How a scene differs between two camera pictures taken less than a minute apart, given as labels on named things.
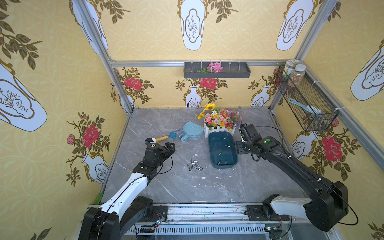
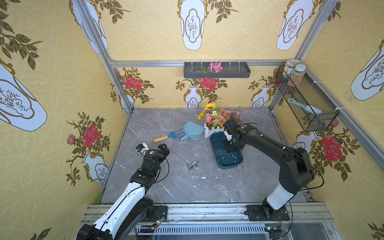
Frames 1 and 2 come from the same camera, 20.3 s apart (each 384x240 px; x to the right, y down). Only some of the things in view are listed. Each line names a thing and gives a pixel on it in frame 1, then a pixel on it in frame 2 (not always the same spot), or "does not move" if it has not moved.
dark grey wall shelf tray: x=230 y=70 does not move
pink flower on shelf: x=215 y=67 does not move
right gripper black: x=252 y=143 -> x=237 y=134
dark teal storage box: x=222 y=149 does not move
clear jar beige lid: x=297 y=75 -> x=289 y=67
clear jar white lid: x=290 y=66 -> x=297 y=77
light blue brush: x=311 y=109 does not move
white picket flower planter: x=219 y=119 does not move
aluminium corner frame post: x=102 y=50 does not move
